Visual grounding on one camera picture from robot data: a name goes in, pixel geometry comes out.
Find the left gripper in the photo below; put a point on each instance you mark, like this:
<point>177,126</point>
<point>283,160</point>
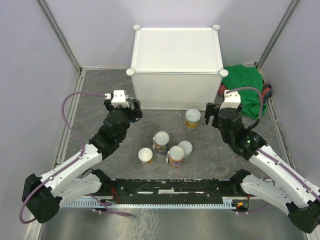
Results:
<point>137,111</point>

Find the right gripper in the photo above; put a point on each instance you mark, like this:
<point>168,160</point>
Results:
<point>211,110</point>

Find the blue can with pull-tab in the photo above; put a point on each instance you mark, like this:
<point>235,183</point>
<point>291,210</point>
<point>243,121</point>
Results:
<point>134,119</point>

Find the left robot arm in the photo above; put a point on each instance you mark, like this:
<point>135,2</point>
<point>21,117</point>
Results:
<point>44,195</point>

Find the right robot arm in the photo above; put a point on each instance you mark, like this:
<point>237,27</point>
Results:
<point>297,197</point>

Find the white cube counter cabinet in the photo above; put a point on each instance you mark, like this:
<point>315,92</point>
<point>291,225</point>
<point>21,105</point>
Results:
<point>176,68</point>

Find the orange can near cabinet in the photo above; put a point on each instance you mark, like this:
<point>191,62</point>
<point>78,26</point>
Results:
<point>192,118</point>

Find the red cloth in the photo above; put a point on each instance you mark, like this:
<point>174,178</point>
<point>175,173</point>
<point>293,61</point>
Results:
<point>221,89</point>

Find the green cloth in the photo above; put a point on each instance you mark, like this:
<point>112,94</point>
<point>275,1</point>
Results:
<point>244,76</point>

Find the clear-lid can right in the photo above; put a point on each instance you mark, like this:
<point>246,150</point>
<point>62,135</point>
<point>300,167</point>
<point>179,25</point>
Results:
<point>187,148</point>

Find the tall can white lid centre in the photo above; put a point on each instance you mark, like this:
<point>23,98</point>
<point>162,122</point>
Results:
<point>161,142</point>

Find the small orange can left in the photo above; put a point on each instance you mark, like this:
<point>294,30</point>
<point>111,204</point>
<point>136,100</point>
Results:
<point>145,155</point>

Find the orange can front centre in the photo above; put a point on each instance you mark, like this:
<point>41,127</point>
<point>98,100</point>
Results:
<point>175,156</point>

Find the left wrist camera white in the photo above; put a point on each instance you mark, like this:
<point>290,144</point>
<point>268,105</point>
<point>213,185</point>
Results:
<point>117,99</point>

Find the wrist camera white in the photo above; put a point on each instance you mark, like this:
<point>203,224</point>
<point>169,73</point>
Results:
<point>117,99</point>
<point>231,100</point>

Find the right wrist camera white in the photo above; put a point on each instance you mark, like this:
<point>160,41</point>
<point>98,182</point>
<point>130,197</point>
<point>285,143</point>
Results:
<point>231,100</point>

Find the aluminium frame rail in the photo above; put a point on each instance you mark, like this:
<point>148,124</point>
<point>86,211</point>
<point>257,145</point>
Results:
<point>33,229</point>

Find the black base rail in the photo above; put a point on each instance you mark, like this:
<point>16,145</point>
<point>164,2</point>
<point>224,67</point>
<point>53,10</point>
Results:
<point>169,191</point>

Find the blue-white cable duct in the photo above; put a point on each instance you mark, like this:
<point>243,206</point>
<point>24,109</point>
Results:
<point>226,203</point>

